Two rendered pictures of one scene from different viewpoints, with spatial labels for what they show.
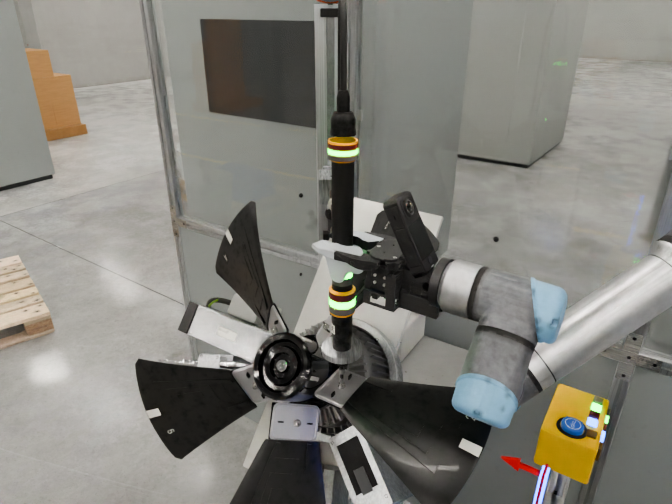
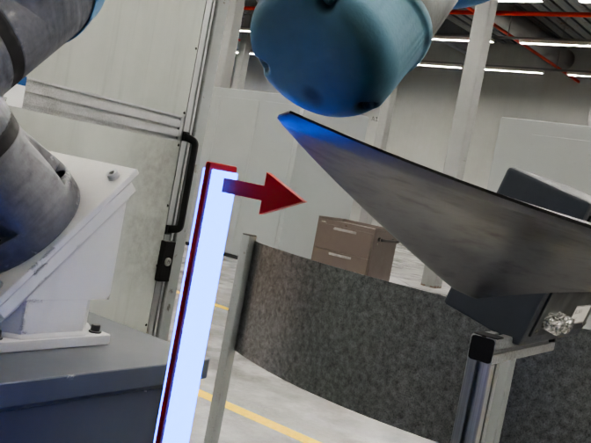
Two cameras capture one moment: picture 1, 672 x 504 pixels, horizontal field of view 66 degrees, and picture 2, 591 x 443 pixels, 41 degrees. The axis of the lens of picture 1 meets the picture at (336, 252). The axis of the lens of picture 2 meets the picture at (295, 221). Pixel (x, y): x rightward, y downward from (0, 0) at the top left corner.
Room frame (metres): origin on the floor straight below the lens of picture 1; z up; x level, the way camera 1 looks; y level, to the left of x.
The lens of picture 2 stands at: (0.99, -0.24, 1.19)
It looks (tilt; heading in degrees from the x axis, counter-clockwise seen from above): 3 degrees down; 182
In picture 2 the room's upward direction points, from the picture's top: 11 degrees clockwise
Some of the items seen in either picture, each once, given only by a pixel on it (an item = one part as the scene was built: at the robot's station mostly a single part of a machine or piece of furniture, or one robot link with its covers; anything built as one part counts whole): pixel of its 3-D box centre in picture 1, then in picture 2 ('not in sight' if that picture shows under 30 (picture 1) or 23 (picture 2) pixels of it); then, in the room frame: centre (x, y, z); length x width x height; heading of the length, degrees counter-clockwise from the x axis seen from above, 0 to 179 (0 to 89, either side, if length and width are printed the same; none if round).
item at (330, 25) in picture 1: (330, 134); not in sight; (1.40, 0.01, 1.48); 0.05 x 0.03 x 0.62; 92
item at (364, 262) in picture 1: (364, 258); not in sight; (0.67, -0.04, 1.46); 0.09 x 0.05 x 0.02; 67
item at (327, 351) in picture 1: (341, 324); not in sight; (0.73, -0.01, 1.31); 0.09 x 0.07 x 0.10; 2
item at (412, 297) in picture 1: (407, 277); not in sight; (0.66, -0.10, 1.44); 0.12 x 0.08 x 0.09; 57
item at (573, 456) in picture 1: (571, 433); not in sight; (0.77, -0.47, 1.02); 0.16 x 0.10 x 0.11; 147
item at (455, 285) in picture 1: (461, 287); not in sight; (0.62, -0.17, 1.44); 0.08 x 0.05 x 0.08; 147
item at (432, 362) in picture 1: (407, 358); not in sight; (1.25, -0.21, 0.85); 0.36 x 0.24 x 0.03; 57
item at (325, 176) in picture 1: (331, 185); not in sight; (1.35, 0.01, 1.35); 0.10 x 0.07 x 0.09; 2
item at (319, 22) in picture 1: (331, 308); not in sight; (1.44, 0.02, 0.90); 0.08 x 0.06 x 1.80; 92
